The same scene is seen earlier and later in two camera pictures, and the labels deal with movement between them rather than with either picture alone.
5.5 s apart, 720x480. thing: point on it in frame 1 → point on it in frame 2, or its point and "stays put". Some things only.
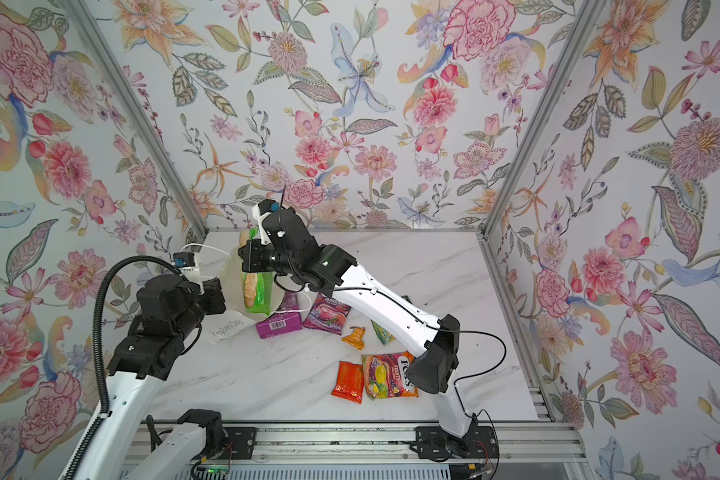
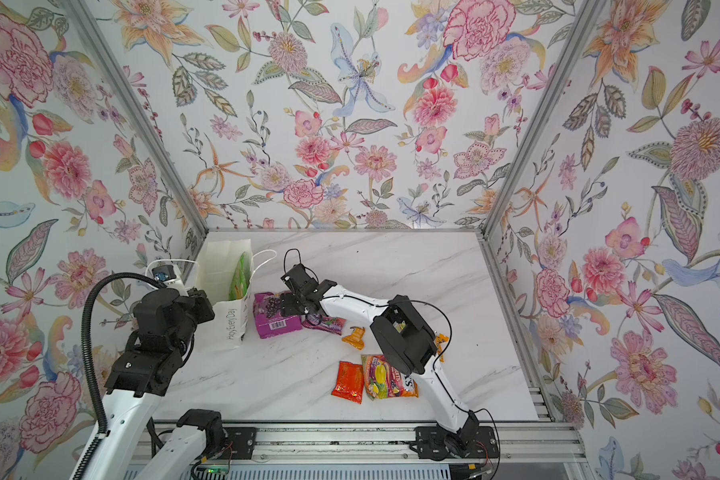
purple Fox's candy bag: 327,314 stays put
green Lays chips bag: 257,287 → 239,287
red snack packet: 349,382 stays put
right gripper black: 252,256 → 294,303
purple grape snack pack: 282,322 stays put
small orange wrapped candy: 356,337 stays put
